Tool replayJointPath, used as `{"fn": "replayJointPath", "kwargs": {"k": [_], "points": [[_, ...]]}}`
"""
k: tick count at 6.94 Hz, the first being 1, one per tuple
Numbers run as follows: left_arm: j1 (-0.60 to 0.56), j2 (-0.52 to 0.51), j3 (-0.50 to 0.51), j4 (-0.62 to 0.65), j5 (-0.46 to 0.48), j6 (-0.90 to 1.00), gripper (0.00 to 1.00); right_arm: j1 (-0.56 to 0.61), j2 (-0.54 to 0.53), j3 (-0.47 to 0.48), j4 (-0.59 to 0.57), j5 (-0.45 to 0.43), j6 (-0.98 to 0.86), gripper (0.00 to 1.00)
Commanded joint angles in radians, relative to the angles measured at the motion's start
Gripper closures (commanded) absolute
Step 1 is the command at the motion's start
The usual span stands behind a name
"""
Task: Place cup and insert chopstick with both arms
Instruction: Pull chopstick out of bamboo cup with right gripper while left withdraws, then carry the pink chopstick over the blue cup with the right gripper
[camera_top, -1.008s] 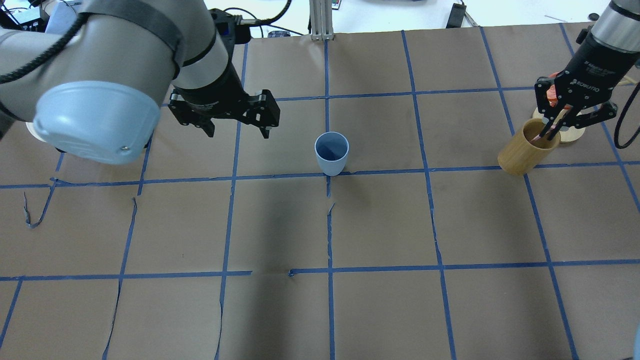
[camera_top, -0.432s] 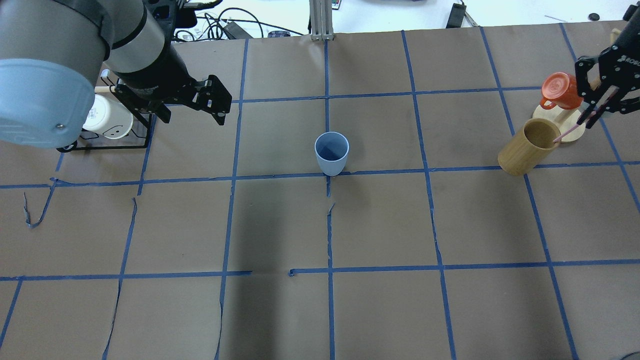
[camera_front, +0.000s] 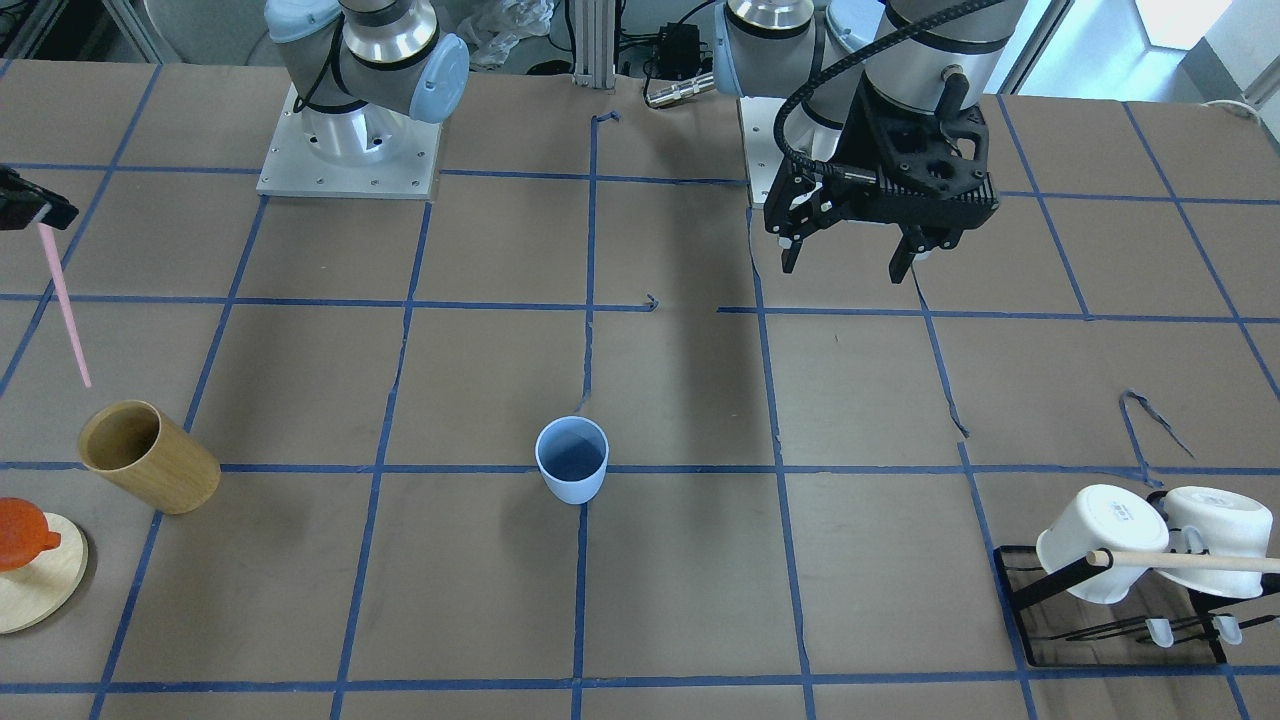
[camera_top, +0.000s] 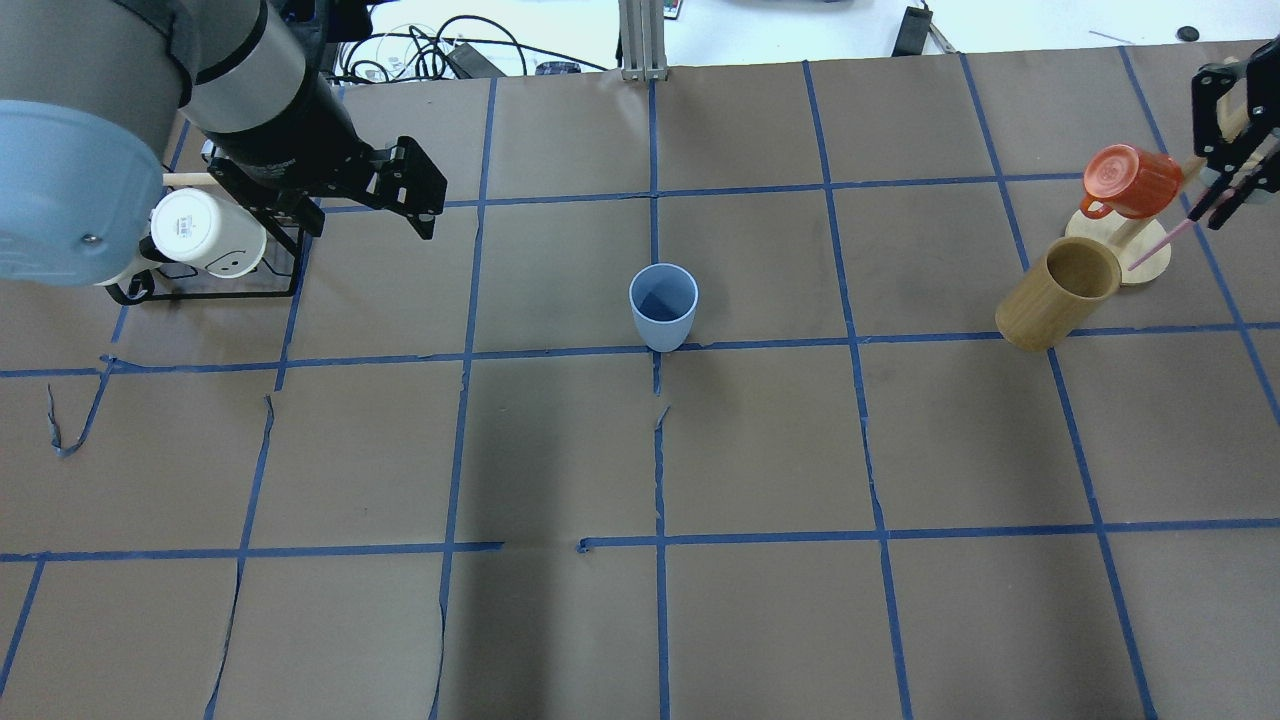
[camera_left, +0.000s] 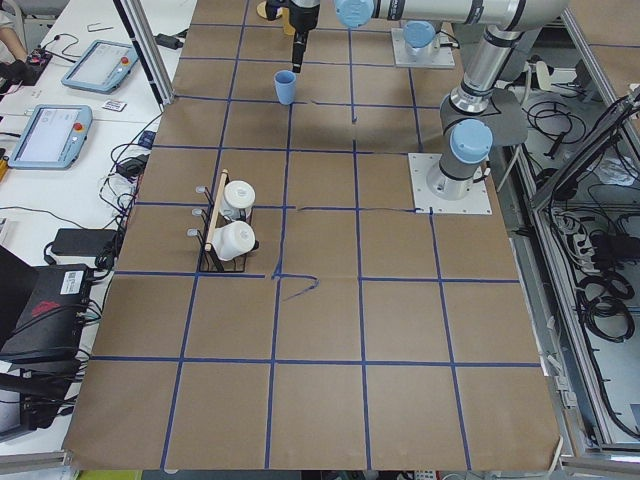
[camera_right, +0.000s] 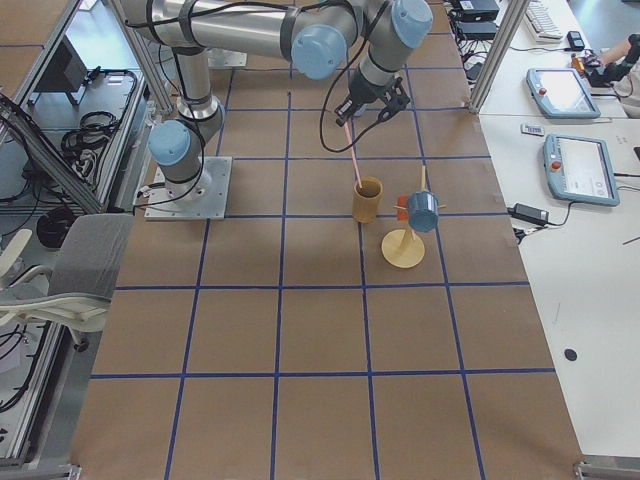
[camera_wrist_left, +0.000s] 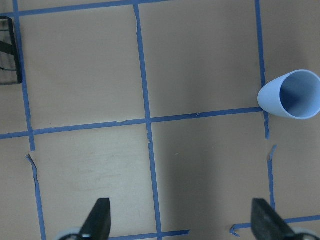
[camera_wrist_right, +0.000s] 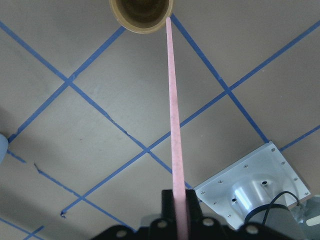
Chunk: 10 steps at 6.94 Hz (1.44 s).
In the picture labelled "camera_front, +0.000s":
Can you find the orange lid object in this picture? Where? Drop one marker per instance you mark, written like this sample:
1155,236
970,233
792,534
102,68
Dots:
25,533

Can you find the round wooden stand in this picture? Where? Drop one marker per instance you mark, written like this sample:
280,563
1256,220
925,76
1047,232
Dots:
35,592

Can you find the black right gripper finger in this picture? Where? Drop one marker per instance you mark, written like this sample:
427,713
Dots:
24,203

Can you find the aluminium frame post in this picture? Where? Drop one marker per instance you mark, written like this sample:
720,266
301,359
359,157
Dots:
594,46

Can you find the black wire mug rack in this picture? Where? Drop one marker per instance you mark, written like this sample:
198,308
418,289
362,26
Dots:
1083,616

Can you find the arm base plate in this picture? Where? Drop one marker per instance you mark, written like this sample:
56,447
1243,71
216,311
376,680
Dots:
762,156
370,153

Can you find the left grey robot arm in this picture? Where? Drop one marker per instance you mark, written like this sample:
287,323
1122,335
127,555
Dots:
813,54

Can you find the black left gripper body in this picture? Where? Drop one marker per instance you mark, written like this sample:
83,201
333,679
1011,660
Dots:
866,143

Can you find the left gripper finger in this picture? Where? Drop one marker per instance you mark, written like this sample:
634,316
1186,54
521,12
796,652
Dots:
792,233
915,240

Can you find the bamboo chopstick holder cup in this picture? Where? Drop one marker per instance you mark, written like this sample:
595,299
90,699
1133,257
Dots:
140,449

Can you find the wooden rack rod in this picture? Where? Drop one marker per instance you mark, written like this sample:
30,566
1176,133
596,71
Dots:
1205,561

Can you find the white mug near rack end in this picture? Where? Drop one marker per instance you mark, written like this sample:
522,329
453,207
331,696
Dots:
1101,516

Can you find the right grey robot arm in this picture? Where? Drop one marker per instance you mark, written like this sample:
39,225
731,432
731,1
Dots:
372,83

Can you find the white mug far rack end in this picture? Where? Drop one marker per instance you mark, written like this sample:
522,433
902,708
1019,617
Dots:
1222,523

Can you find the blue plastic cup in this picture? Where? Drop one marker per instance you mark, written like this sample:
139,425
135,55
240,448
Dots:
572,454

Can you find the pink chopstick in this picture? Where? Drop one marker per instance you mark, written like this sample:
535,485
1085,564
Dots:
53,260

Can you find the white mug rack end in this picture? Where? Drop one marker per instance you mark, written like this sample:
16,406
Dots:
1101,516
1222,523

